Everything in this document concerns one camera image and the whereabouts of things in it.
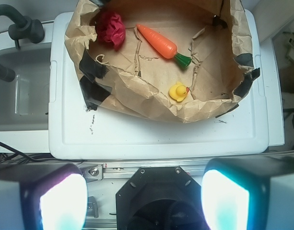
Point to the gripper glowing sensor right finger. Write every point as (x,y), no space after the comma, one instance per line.
(252,193)

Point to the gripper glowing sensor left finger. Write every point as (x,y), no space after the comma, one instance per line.
(42,196)

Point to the yellow rubber duck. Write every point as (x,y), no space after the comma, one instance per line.
(178,92)

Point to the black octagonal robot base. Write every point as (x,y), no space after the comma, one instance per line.
(160,198)

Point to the white plastic bin lid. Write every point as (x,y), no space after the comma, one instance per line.
(75,132)

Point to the grey sink basin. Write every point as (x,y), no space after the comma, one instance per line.
(24,101)

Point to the brown paper bag tray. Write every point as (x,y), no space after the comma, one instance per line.
(135,79)

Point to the orange plastic toy carrot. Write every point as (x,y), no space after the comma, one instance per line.
(165,47)

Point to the dark grey faucet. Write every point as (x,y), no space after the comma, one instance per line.
(23,27)

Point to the crumpled red paper ball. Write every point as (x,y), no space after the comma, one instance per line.
(110,29)

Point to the aluminium extrusion rail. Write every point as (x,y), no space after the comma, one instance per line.
(125,169)

